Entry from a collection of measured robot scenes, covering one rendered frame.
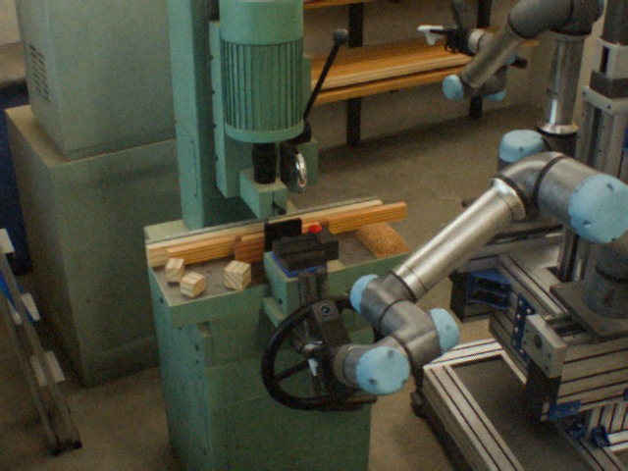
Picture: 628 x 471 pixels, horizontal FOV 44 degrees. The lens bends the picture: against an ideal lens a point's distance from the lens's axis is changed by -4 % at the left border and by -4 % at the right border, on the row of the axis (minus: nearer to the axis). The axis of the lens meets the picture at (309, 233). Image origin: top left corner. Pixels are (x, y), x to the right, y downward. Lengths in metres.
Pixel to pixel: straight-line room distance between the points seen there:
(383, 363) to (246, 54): 0.72
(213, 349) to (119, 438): 1.01
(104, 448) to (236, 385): 0.93
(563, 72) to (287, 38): 0.88
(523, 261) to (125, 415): 1.44
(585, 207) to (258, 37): 0.72
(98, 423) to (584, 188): 1.92
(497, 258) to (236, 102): 0.95
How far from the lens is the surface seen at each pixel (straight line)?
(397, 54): 4.52
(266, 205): 1.81
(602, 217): 1.43
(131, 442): 2.74
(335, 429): 2.12
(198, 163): 1.98
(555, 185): 1.45
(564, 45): 2.23
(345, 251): 1.90
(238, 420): 1.97
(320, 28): 4.57
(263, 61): 1.66
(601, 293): 1.92
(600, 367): 1.99
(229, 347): 1.83
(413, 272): 1.42
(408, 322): 1.34
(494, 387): 2.63
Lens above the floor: 1.84
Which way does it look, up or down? 28 degrees down
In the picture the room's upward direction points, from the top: straight up
